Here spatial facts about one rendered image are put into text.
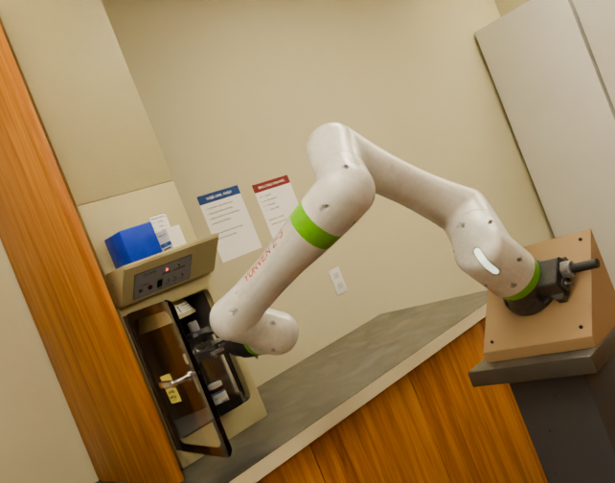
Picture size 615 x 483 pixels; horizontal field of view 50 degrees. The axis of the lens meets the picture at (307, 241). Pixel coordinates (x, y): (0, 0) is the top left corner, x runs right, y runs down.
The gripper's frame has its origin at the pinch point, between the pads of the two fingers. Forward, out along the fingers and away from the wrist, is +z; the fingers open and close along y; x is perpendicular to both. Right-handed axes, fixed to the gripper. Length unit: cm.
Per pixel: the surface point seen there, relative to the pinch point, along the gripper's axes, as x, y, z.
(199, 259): -24.8, -7.5, -3.9
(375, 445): 44, -26, -23
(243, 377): 13.0, -11.0, 3.6
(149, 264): -28.2, 9.9, -7.5
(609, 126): -11, -293, -12
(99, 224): -43.8, 13.9, 3.0
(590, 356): 28, -32, -93
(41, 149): -65, 25, -6
